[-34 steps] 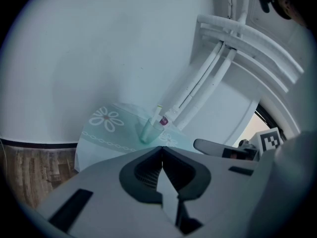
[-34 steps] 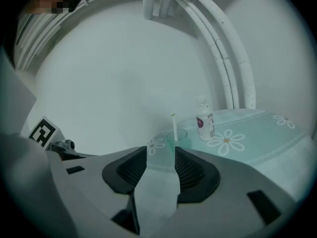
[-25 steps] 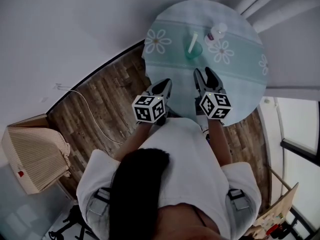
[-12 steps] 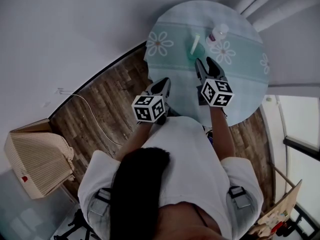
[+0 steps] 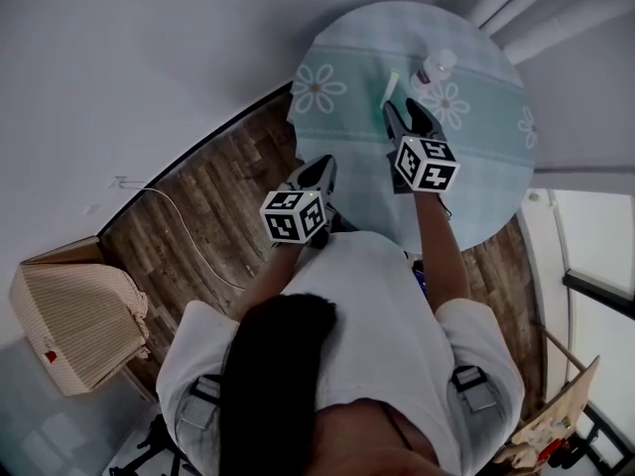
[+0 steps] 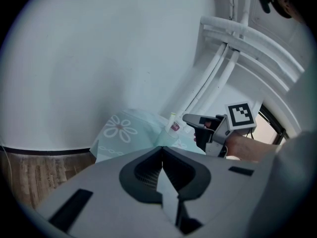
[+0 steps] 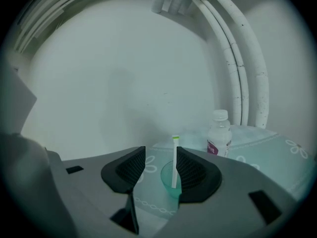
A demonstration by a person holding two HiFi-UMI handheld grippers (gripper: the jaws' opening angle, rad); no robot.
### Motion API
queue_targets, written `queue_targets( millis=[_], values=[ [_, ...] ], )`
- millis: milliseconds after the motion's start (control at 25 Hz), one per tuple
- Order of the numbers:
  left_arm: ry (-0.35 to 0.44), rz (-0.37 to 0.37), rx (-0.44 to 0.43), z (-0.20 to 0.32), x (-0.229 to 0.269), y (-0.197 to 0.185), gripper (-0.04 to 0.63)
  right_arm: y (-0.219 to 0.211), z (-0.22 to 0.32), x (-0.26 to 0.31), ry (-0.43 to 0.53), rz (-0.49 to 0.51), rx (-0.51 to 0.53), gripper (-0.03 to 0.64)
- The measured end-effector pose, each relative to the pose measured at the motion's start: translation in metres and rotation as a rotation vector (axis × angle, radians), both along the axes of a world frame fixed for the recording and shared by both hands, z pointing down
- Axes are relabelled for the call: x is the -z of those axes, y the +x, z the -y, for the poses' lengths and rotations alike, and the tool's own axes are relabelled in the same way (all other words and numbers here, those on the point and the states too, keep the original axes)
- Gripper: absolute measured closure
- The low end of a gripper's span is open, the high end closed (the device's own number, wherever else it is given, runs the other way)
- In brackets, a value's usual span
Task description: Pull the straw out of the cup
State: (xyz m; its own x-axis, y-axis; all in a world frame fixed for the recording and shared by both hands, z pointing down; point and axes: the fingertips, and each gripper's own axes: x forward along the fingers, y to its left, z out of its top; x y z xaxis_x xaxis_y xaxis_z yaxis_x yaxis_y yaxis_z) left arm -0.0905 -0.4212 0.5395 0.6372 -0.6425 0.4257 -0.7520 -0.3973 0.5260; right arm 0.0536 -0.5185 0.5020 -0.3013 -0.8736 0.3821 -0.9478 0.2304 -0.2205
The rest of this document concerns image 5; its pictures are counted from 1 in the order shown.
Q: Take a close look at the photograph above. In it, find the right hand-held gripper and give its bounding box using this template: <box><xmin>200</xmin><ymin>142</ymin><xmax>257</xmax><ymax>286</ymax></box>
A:
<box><xmin>381</xmin><ymin>97</ymin><xmax>462</xmax><ymax>196</ymax></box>

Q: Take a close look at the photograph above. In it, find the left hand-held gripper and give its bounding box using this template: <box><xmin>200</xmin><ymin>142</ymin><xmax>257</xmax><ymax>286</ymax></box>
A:
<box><xmin>258</xmin><ymin>154</ymin><xmax>341</xmax><ymax>251</ymax></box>

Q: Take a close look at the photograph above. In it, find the white paper-wrapped straw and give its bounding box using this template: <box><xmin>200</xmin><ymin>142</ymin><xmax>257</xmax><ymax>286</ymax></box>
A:
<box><xmin>379</xmin><ymin>68</ymin><xmax>401</xmax><ymax>109</ymax></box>

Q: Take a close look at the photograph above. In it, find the person's right forearm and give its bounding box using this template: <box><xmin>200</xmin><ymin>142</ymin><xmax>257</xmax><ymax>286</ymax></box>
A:
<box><xmin>409</xmin><ymin>189</ymin><xmax>470</xmax><ymax>317</ymax></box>

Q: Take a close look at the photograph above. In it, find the person's left forearm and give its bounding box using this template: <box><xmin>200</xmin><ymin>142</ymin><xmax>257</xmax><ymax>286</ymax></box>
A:
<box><xmin>230</xmin><ymin>238</ymin><xmax>305</xmax><ymax>322</ymax></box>

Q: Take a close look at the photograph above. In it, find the round table with floral cloth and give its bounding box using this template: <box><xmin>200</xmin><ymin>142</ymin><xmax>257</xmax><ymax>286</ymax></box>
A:
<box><xmin>289</xmin><ymin>0</ymin><xmax>540</xmax><ymax>255</ymax></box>

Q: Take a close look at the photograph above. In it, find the white plastic bottle purple label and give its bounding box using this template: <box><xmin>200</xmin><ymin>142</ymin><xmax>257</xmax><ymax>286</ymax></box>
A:
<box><xmin>410</xmin><ymin>48</ymin><xmax>459</xmax><ymax>91</ymax></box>

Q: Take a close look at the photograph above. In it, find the black device blue screen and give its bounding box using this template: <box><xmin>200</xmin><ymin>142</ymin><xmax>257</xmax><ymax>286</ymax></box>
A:
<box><xmin>410</xmin><ymin>258</ymin><xmax>430</xmax><ymax>295</ymax></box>

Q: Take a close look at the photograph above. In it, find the person's white shirt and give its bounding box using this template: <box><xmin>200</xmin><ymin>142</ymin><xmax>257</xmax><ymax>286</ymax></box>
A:
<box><xmin>156</xmin><ymin>230</ymin><xmax>527</xmax><ymax>476</ymax></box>

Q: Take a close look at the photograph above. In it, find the cardboard box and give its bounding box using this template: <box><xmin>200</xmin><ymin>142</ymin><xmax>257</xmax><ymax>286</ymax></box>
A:
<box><xmin>9</xmin><ymin>235</ymin><xmax>105</xmax><ymax>397</ymax></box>

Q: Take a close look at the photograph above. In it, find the beige checked cloth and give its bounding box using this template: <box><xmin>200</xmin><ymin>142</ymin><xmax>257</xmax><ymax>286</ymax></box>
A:
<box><xmin>20</xmin><ymin>260</ymin><xmax>151</xmax><ymax>397</ymax></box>

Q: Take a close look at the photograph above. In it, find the black-framed window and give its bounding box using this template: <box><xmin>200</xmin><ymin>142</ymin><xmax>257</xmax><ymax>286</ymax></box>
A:
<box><xmin>518</xmin><ymin>188</ymin><xmax>635</xmax><ymax>476</ymax></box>

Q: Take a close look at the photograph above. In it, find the wooden easel board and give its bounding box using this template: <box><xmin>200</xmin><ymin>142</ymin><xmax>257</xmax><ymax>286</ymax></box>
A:
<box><xmin>495</xmin><ymin>324</ymin><xmax>602</xmax><ymax>476</ymax></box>

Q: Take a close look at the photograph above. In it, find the white power cable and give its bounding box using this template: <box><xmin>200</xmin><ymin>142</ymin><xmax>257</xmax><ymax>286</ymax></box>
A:
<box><xmin>114</xmin><ymin>178</ymin><xmax>247</xmax><ymax>293</ymax></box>

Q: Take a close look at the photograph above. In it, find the grey shoulder strap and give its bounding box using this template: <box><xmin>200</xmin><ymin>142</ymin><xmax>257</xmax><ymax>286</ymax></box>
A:
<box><xmin>450</xmin><ymin>364</ymin><xmax>498</xmax><ymax>414</ymax></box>
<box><xmin>176</xmin><ymin>374</ymin><xmax>222</xmax><ymax>461</ymax></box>

